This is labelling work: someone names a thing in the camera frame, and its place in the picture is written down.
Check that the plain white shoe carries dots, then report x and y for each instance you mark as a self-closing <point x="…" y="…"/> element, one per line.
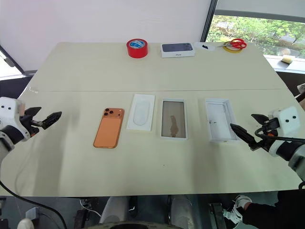
<point x="25" y="223"/>

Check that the white sneaker with black laces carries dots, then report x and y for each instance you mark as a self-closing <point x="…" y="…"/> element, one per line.
<point x="237" y="206"/>

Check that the yellow sponge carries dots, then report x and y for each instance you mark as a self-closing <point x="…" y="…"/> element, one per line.
<point x="287" y="59"/>

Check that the white iPhone box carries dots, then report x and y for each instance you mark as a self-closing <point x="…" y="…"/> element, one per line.
<point x="177" y="49"/>

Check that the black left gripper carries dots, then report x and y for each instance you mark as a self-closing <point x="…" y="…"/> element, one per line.
<point x="26" y="124"/>

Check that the black trouser leg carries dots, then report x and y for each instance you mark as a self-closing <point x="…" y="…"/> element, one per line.
<point x="274" y="212"/>

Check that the silver robot leg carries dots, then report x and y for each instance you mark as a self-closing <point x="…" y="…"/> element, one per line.
<point x="182" y="210"/>
<point x="114" y="210"/>

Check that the metal table leg bracket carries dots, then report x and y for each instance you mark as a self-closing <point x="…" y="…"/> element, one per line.
<point x="217" y="214"/>

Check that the dark window frame post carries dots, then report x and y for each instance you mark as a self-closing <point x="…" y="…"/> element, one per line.
<point x="209" y="20"/>

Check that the white phone box base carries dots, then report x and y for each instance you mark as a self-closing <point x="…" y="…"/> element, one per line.
<point x="174" y="118"/>

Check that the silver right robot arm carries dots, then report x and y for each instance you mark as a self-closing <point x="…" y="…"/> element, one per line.
<point x="291" y="155"/>

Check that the red tape roll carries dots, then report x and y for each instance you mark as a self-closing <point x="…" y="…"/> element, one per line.
<point x="137" y="50"/>

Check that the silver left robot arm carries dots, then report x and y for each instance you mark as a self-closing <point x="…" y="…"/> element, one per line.
<point x="7" y="143"/>

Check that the white phone box lid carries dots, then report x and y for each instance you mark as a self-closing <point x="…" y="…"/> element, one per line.
<point x="220" y="121"/>

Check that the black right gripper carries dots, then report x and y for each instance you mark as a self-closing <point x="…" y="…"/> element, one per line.
<point x="270" y="126"/>

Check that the white paper insert tray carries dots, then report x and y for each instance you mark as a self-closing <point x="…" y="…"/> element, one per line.
<point x="141" y="114"/>

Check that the yellow tape roll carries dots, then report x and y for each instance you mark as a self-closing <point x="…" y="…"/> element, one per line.
<point x="229" y="48"/>

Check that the orange smartphone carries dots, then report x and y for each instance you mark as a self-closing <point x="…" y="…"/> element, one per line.
<point x="109" y="130"/>

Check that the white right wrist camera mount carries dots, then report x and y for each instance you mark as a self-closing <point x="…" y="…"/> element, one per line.
<point x="287" y="120"/>

